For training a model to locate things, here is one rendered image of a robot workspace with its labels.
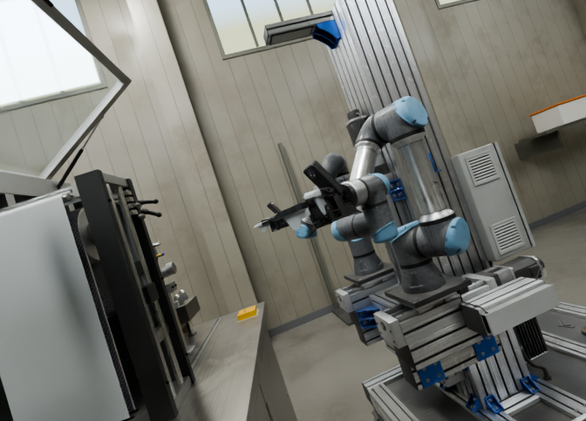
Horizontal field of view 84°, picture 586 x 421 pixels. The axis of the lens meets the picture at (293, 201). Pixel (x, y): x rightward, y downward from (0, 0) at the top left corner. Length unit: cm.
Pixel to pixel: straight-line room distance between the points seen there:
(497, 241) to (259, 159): 287
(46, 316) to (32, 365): 11
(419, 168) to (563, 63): 545
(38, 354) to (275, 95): 363
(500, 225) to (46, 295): 154
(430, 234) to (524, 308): 37
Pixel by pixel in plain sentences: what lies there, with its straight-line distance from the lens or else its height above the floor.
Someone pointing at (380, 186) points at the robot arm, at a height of 121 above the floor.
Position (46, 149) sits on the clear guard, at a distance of 150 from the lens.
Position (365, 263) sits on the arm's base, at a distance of 167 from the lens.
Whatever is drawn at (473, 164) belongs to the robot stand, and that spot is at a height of 117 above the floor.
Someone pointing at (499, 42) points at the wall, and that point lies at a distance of 586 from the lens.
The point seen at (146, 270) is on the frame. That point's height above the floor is 120.
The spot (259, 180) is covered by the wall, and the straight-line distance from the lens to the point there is 383.
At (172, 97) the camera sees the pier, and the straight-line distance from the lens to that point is 384.
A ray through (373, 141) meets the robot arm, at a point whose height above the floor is 136.
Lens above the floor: 121
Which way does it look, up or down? 2 degrees up
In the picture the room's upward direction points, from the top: 19 degrees counter-clockwise
